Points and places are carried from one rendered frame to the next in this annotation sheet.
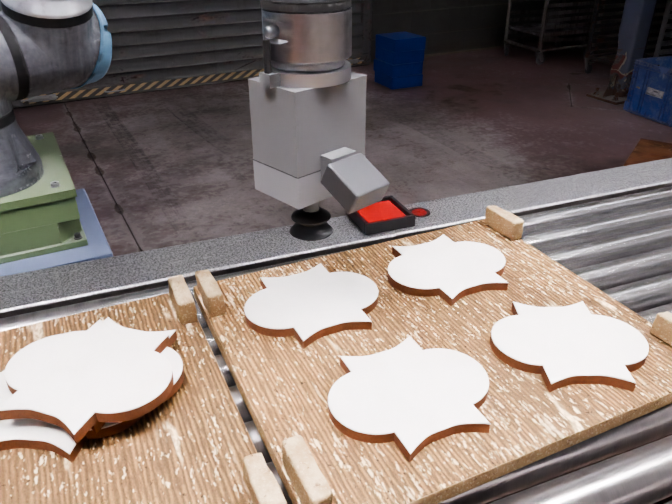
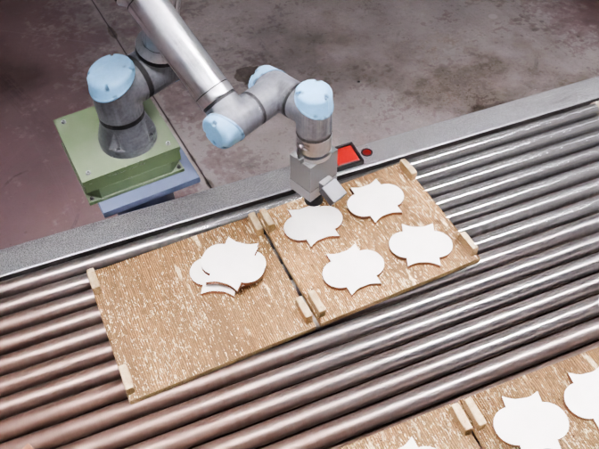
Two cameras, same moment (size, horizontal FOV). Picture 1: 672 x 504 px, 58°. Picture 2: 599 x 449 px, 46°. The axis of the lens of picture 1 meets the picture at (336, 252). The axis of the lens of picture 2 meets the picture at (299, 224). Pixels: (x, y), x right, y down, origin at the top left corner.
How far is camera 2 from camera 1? 1.06 m
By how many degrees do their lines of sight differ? 20
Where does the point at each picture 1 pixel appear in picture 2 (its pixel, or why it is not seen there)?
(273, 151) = (299, 180)
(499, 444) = (384, 290)
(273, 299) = (296, 224)
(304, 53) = (314, 154)
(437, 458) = (361, 296)
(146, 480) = (261, 304)
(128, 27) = not seen: outside the picture
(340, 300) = (325, 224)
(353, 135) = (332, 169)
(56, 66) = (166, 82)
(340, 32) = (327, 145)
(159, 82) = not seen: outside the picture
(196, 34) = not seen: outside the picture
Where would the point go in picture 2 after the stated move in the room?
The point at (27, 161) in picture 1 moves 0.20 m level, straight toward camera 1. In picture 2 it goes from (151, 130) to (180, 178)
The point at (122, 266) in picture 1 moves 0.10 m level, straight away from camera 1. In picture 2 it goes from (216, 196) to (204, 170)
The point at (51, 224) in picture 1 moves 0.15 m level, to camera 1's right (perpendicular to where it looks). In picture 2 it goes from (168, 164) to (224, 163)
